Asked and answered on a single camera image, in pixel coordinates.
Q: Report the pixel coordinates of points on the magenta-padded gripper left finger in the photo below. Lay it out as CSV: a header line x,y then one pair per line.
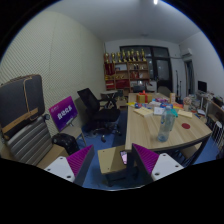
x,y
60,168

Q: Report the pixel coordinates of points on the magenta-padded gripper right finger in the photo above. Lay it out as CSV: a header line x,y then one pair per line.
x,y
165,165

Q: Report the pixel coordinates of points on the clear plastic water bottle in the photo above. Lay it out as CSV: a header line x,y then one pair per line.
x,y
165,126

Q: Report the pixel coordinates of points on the black round bag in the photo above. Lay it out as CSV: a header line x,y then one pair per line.
x,y
66,141

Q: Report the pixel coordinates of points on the silver ribbed suitcase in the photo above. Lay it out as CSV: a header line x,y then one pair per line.
x,y
30,140

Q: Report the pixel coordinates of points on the smartphone with lit screen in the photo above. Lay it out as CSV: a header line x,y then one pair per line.
x,y
123,157

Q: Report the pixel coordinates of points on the light wooden stool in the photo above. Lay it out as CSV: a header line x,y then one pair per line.
x,y
110,160

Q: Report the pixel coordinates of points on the white and teal book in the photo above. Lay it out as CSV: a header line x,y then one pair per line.
x,y
159,110

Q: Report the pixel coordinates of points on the purple sign board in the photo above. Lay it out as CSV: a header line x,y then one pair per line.
x,y
63,113

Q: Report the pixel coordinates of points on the beige book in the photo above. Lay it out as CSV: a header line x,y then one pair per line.
x,y
185,113
143,111

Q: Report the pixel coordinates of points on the white round stool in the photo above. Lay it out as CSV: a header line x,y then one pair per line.
x,y
216,128

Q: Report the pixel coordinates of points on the black office chair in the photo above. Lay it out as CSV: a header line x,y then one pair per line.
x,y
100,115

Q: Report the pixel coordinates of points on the potted pink flowers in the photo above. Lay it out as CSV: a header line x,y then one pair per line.
x,y
187,101

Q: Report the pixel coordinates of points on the small wooden box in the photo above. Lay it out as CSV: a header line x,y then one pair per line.
x,y
172,97

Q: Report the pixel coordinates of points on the yellow gift box red ribbon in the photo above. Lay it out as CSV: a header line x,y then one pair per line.
x,y
141,98

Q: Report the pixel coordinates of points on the wooden side desk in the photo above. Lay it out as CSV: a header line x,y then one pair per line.
x,y
213,105

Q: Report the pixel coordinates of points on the dark suitcase with tan trim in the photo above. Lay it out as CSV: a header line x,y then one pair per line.
x,y
20,100

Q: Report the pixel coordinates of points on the black tripod stand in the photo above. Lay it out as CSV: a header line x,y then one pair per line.
x,y
178,85

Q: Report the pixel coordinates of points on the black computer monitor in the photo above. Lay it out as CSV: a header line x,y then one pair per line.
x,y
202,86

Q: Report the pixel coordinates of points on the wooden shelf unit with trophies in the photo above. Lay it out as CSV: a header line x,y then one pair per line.
x,y
128,71

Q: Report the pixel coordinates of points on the white air conditioner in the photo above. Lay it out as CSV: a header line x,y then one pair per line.
x,y
186,52

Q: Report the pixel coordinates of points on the ceiling light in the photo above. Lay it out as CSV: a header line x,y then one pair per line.
x,y
155,1

